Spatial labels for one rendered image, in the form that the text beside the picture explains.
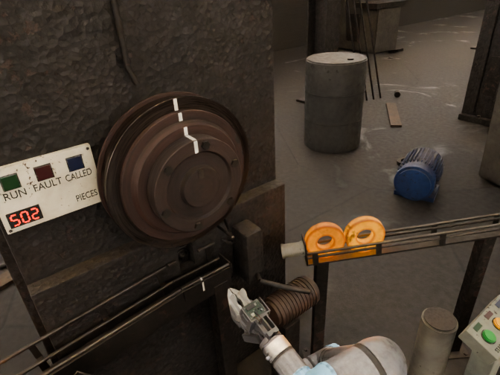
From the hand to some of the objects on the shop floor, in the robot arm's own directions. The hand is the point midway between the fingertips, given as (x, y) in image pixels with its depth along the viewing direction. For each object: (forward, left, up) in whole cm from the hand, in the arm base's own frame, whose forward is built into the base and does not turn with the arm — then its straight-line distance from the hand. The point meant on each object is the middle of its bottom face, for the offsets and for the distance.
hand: (231, 293), depth 121 cm
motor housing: (+6, -26, -77) cm, 81 cm away
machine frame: (+63, +6, -73) cm, 97 cm away
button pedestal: (-54, -60, -80) cm, 114 cm away
